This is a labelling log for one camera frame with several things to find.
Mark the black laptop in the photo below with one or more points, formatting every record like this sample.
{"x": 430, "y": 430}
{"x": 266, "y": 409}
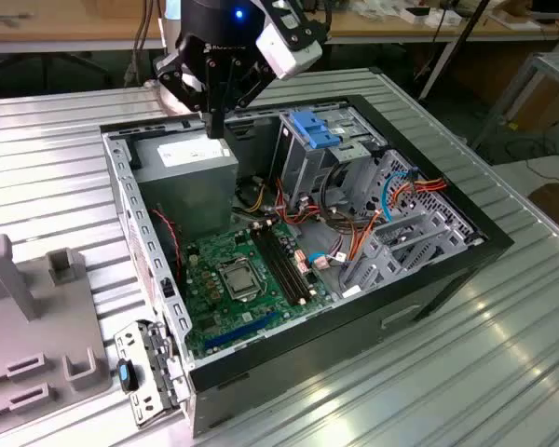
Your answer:
{"x": 554, "y": 9}

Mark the blue expansion slot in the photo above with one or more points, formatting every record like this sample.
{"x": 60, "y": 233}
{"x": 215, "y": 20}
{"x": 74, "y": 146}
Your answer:
{"x": 242, "y": 331}

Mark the small white box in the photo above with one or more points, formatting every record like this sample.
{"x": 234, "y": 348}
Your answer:
{"x": 445, "y": 19}
{"x": 414, "y": 15}

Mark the grey metal disk bay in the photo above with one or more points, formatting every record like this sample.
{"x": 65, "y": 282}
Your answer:
{"x": 382, "y": 267}

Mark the long wooden desk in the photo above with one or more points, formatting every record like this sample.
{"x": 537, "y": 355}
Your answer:
{"x": 84, "y": 32}

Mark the grey metal drive cage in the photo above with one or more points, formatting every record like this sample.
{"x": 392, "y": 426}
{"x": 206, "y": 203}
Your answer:
{"x": 303, "y": 163}

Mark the black open PC case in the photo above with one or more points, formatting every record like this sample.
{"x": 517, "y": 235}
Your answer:
{"x": 307, "y": 354}

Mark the black office chair base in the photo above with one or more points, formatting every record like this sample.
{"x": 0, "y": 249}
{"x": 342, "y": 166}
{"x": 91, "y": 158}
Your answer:
{"x": 93, "y": 67}

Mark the grey power supply unit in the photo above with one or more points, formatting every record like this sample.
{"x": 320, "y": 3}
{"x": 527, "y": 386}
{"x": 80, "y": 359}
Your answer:
{"x": 191, "y": 195}

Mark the black plastic case clip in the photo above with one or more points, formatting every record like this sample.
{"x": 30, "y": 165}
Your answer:
{"x": 167, "y": 288}

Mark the black slanted pole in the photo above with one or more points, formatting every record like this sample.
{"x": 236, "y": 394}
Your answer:
{"x": 475, "y": 18}

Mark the CPU socket metal frame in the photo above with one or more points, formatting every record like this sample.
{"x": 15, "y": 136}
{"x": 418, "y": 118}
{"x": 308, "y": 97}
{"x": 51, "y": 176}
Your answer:
{"x": 223, "y": 268}

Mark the blue plastic drive latch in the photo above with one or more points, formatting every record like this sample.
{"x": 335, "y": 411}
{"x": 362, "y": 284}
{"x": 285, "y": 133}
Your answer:
{"x": 314, "y": 128}

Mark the brown square base plate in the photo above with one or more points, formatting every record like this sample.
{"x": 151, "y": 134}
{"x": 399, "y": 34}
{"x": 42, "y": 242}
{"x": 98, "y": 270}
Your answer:
{"x": 154, "y": 86}

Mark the black RAM slot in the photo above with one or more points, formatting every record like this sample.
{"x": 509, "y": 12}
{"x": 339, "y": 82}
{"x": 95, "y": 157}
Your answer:
{"x": 286, "y": 263}
{"x": 275, "y": 270}

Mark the green motherboard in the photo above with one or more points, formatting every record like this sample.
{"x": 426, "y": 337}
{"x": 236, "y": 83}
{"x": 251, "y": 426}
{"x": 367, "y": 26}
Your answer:
{"x": 223, "y": 319}

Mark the grey parts rack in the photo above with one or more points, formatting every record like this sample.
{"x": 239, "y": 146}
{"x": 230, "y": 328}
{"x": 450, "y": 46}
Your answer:
{"x": 51, "y": 316}

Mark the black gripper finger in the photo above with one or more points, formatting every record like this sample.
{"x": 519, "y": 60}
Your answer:
{"x": 256, "y": 86}
{"x": 167, "y": 79}

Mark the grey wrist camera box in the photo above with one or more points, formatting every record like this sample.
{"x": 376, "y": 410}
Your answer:
{"x": 289, "y": 56}

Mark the silver hinged expansion bracket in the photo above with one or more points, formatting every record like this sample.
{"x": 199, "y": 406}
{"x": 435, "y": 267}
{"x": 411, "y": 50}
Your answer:
{"x": 135, "y": 335}

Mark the silver CPU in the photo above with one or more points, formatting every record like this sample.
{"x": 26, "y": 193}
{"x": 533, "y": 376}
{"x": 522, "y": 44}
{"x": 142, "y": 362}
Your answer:
{"x": 241, "y": 280}

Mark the brown cardboard box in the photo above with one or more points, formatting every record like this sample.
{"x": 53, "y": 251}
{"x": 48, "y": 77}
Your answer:
{"x": 556, "y": 200}
{"x": 545, "y": 107}

